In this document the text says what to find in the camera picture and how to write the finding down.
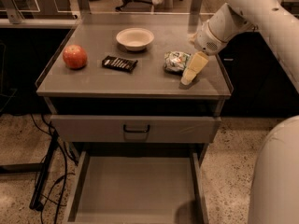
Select black snack bar packet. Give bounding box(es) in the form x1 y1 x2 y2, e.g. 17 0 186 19
102 56 137 73

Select open grey lower drawer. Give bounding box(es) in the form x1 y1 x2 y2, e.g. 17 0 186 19
63 150 209 224

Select black floor cables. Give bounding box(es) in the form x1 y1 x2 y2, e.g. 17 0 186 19
29 113 78 224

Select white paper bowl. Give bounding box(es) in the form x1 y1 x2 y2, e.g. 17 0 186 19
116 28 154 51

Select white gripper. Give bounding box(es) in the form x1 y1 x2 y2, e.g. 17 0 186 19
180 20 227 85

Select white horizontal rail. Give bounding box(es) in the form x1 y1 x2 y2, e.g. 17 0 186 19
0 19 80 29

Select grey drawer cabinet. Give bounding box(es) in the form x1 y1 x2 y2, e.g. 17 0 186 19
37 14 231 156

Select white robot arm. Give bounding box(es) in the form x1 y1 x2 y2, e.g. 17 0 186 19
192 0 299 224

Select red apple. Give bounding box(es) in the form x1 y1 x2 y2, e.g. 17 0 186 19
63 45 88 69

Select crushed green 7up can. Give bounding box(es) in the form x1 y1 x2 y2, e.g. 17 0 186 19
164 51 191 74

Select black drawer handle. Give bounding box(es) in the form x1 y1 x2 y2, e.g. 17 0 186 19
122 124 150 133

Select black table leg base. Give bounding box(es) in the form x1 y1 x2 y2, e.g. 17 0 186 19
0 132 58 211

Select closed grey upper drawer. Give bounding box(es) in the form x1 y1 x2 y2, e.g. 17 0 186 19
50 115 221 143

